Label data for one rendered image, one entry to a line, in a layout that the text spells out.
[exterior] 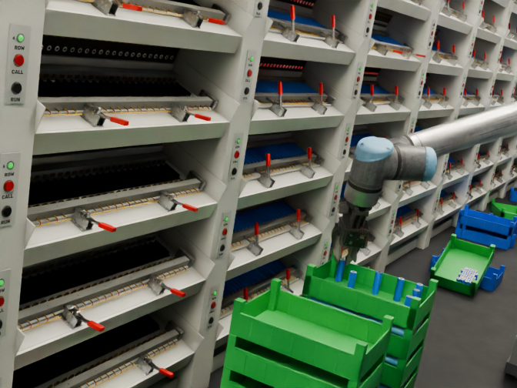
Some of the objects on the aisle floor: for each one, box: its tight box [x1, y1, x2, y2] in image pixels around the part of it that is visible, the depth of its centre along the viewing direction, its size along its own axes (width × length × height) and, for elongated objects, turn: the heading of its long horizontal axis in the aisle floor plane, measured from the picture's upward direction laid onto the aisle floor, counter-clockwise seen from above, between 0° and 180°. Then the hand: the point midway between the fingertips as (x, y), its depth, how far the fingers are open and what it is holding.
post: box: [414, 0, 484, 249], centre depth 352 cm, size 20×9×181 cm, turn 26°
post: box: [285, 0, 378, 268], centre depth 232 cm, size 20×9×181 cm, turn 26°
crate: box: [429, 233, 495, 297], centre depth 315 cm, size 30×20×8 cm
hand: (342, 259), depth 194 cm, fingers closed, pressing on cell
